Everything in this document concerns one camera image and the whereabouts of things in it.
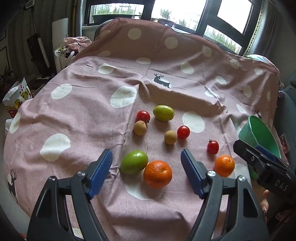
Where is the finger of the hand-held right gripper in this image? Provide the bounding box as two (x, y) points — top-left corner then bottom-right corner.
(255, 144), (288, 166)
(233, 139), (269, 173)

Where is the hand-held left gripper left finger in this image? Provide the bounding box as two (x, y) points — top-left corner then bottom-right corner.
(26, 148), (114, 241)

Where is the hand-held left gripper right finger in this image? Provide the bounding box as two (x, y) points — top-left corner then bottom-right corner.
(180, 149), (270, 241)

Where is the green bowl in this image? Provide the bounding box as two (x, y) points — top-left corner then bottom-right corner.
(238, 115), (282, 181)

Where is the orange mandarin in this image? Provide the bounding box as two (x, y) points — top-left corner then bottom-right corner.
(214, 155), (235, 178)
(143, 160), (173, 189)

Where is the green oval fruit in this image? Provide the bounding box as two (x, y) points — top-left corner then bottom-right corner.
(153, 105), (175, 122)
(120, 150), (149, 175)

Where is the red cherry tomato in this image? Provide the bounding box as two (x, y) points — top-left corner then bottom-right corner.
(136, 110), (151, 123)
(207, 139), (219, 154)
(177, 125), (190, 139)

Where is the person's right hand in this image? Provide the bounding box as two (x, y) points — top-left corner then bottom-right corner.
(260, 189), (270, 223)

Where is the grey sofa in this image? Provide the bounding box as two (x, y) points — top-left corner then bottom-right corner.
(276, 70), (296, 149)

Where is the pink polka dot blanket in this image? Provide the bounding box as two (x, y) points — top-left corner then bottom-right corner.
(2, 17), (281, 241)

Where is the colourful crumpled cloth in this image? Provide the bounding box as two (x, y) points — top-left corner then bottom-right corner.
(243, 54), (269, 64)

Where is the printed paper bag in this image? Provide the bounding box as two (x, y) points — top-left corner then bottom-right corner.
(2, 77), (34, 117)

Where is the white plastic bag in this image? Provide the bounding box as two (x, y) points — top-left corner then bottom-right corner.
(54, 45), (79, 70)

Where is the grey curtain with patterned trim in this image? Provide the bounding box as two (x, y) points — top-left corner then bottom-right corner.
(245, 0), (278, 56)

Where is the pink clothes pile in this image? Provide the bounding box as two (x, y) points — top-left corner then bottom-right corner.
(63, 36), (93, 52)

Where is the black upright appliance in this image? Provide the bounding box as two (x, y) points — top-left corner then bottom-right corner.
(26, 2), (50, 75)

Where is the white panel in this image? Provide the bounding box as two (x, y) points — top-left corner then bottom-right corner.
(52, 18), (69, 50)

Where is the black framed window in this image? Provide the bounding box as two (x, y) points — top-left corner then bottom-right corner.
(82, 0), (255, 55)

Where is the dark planter trough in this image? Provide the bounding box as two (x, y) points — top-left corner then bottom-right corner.
(91, 14), (134, 24)

